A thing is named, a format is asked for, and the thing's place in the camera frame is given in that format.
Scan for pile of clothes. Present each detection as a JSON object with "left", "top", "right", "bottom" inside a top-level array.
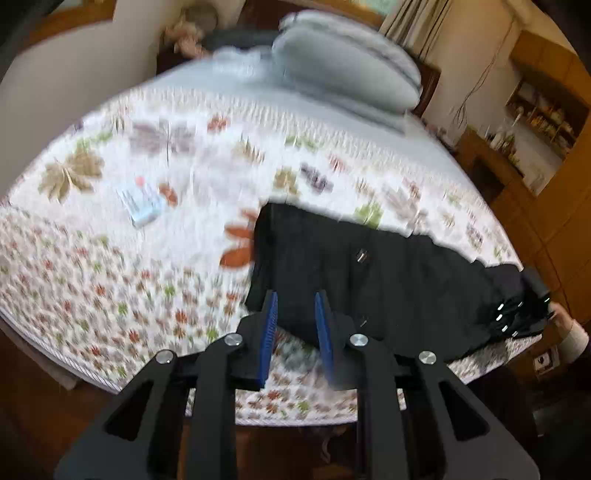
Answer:
[{"left": 160, "top": 3, "right": 219, "bottom": 60}]

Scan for wooden wardrobe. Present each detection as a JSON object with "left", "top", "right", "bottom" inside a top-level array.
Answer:
[{"left": 493, "top": 30, "right": 590, "bottom": 322}]

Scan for floral patterned quilt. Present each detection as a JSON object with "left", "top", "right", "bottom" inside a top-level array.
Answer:
[{"left": 0, "top": 85, "right": 544, "bottom": 428}]

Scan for wooden wall shelf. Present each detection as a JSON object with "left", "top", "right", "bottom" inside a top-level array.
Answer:
[{"left": 506, "top": 80, "right": 590, "bottom": 158}]

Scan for person's right hand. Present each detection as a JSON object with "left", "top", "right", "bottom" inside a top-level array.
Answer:
[{"left": 550, "top": 302, "right": 576, "bottom": 340}]

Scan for light blue bed sheet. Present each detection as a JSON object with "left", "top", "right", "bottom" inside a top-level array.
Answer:
[{"left": 148, "top": 47, "right": 456, "bottom": 169}]

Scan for wooden desk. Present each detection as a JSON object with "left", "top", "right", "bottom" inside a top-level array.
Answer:
[{"left": 455, "top": 127, "right": 523, "bottom": 205}]

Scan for black quilted pants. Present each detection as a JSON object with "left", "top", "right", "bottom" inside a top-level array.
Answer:
[{"left": 245, "top": 203, "right": 543, "bottom": 362}]

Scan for hanging white cables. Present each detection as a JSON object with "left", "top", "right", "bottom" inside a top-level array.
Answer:
[{"left": 450, "top": 18, "right": 516, "bottom": 130}]

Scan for folded grey duvet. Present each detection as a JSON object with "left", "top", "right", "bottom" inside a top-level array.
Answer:
[{"left": 271, "top": 10, "right": 423, "bottom": 132}]

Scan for dark wooden headboard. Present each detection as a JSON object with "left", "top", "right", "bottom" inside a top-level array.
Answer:
[{"left": 156, "top": 0, "right": 441, "bottom": 117}]

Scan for beige curtain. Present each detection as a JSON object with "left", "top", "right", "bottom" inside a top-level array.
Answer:
[{"left": 380, "top": 0, "right": 454, "bottom": 52}]

